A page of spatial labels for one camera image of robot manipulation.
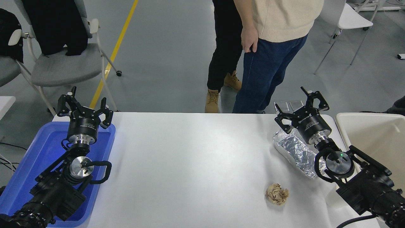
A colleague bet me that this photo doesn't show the person's hand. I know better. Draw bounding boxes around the person's hand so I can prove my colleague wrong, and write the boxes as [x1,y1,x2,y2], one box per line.
[241,24,259,53]

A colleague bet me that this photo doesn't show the silver foil tray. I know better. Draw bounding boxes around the silver foil tray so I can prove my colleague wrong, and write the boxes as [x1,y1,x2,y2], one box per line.
[273,128,326,180]

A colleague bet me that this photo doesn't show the white table frame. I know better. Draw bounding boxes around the white table frame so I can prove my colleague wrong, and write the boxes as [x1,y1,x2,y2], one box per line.
[346,0,405,11]

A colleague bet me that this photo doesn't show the crumpled tan paper ball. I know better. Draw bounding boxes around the crumpled tan paper ball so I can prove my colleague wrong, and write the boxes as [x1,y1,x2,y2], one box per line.
[265,183,289,206]

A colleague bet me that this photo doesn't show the large pale bin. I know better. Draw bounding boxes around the large pale bin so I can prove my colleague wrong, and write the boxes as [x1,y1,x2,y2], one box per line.
[335,112,405,193]

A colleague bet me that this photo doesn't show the blue plastic tray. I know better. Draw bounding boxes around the blue plastic tray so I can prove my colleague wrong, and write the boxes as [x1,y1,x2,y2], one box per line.
[0,121,116,228]

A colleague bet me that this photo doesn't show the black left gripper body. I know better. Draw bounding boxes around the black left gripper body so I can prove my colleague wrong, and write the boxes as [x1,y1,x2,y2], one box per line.
[66,109,99,138]

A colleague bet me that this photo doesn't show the black floor cable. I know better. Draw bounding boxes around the black floor cable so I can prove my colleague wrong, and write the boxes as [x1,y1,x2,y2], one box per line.
[0,142,28,151]

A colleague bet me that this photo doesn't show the black jacket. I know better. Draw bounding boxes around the black jacket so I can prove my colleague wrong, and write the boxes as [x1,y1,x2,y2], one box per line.
[22,0,89,57]

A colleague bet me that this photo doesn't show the white paper cup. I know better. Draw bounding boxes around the white paper cup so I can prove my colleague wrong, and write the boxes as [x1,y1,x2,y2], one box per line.
[325,184,348,209]

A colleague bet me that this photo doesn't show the white plastic chair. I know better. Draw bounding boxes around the white plastic chair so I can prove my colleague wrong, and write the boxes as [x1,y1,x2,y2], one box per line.
[314,3,374,75]

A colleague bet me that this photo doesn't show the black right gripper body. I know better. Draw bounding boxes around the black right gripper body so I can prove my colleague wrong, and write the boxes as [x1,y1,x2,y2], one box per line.
[292,107,332,143]

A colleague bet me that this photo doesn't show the grey chair with armrests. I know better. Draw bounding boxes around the grey chair with armrests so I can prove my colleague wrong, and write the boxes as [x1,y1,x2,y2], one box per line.
[8,0,122,116]

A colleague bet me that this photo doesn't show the white side table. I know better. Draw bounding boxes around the white side table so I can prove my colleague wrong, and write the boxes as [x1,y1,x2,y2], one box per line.
[0,96,16,121]

